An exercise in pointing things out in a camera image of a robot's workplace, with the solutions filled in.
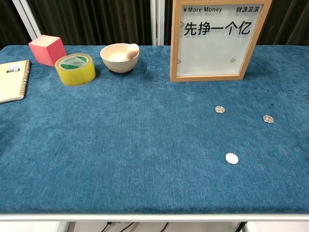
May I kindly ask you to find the beige ribbed bowl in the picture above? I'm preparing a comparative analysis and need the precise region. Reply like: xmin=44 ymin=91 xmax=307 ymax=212
xmin=99 ymin=43 xmax=140 ymax=73

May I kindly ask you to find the yellow packing tape roll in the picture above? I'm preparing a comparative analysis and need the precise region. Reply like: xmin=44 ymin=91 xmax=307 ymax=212
xmin=54 ymin=53 xmax=97 ymax=87

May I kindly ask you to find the pink foam cube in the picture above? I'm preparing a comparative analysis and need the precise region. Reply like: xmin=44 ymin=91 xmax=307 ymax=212
xmin=28 ymin=34 xmax=68 ymax=67

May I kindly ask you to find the white table frame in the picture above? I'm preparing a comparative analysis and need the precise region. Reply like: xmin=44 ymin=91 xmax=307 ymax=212
xmin=0 ymin=212 xmax=309 ymax=232

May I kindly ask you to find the wooden coin bank box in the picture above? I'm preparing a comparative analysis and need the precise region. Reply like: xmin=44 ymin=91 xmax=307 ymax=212
xmin=169 ymin=0 xmax=273 ymax=83

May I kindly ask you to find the beige egg shaped toy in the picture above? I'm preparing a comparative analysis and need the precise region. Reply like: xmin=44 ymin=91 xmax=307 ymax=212
xmin=125 ymin=43 xmax=140 ymax=60

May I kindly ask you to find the grey partition post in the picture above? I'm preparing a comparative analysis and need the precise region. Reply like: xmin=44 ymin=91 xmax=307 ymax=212
xmin=12 ymin=0 xmax=42 ymax=41
xmin=150 ymin=0 xmax=165 ymax=46

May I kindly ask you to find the black pleated curtain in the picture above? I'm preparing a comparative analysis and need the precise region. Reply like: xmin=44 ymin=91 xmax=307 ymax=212
xmin=255 ymin=0 xmax=309 ymax=46
xmin=0 ymin=0 xmax=33 ymax=48
xmin=163 ymin=0 xmax=173 ymax=46
xmin=26 ymin=0 xmax=153 ymax=46

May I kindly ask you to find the beige spiral notebook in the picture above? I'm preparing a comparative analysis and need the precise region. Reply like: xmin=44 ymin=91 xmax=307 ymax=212
xmin=0 ymin=59 xmax=31 ymax=104

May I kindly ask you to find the blue table cloth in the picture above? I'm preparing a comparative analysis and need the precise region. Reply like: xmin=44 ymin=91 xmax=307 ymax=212
xmin=0 ymin=44 xmax=309 ymax=215

